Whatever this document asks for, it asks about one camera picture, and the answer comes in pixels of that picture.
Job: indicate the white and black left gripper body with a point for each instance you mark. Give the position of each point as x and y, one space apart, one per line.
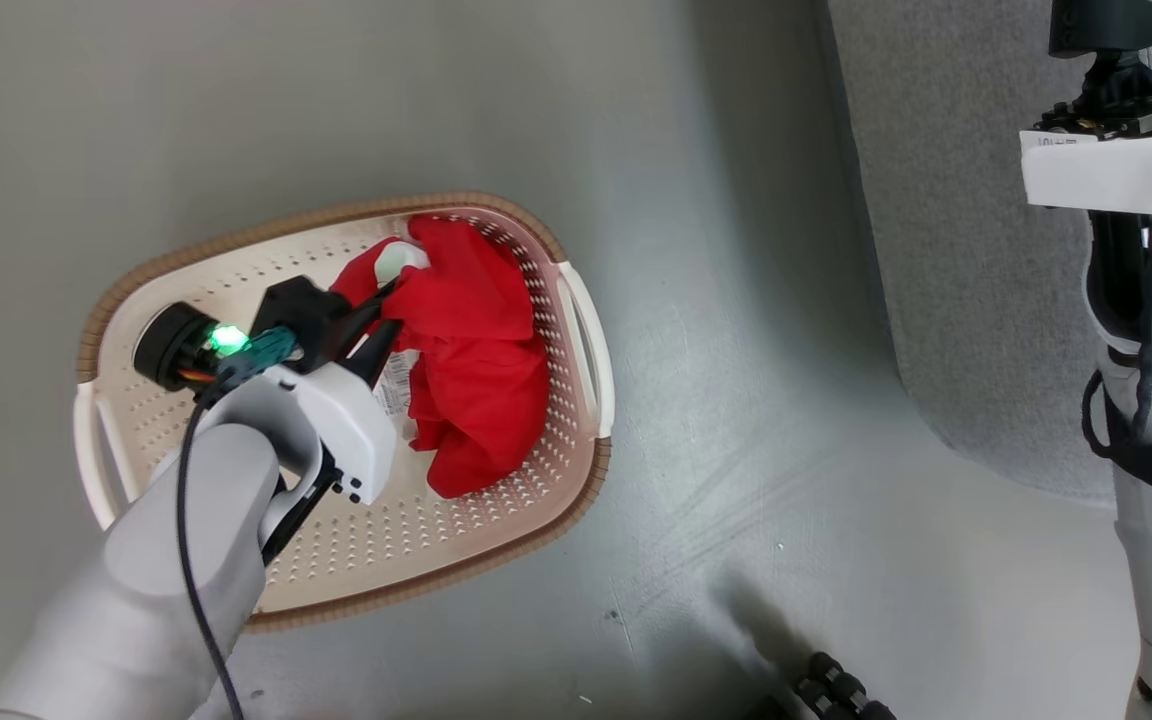
351 430

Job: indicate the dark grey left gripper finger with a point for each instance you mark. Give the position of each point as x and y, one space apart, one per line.
366 312
376 355

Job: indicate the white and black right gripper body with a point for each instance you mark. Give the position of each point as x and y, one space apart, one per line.
1096 170

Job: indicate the red and white clothing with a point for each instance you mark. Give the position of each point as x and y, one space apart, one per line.
476 380

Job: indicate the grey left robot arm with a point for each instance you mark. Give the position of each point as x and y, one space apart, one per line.
166 560

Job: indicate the white basket with brown rim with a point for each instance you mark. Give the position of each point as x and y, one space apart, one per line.
416 540

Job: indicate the white barcode sticker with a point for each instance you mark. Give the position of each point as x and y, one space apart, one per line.
396 385

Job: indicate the grey fabric sofa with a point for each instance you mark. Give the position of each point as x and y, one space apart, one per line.
956 250

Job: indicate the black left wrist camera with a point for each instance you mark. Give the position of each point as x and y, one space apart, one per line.
301 310

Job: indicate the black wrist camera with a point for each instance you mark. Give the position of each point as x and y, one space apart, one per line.
1106 25
301 310

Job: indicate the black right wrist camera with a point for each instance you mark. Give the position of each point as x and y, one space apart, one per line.
1106 25

